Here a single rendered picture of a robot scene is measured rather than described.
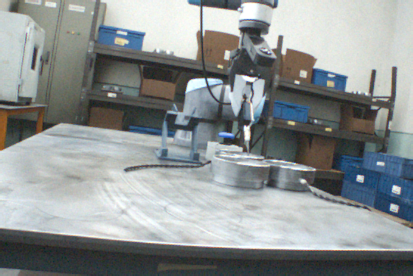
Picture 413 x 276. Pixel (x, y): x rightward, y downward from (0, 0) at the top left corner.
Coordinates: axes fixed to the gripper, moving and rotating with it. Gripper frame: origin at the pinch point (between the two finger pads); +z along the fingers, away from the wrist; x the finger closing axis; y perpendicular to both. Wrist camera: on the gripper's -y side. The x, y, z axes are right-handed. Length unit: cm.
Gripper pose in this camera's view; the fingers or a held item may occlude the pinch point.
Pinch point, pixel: (244, 111)
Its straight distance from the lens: 83.9
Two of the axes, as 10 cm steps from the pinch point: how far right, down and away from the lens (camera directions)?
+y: -2.1, -1.0, 9.7
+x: -9.7, -1.3, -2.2
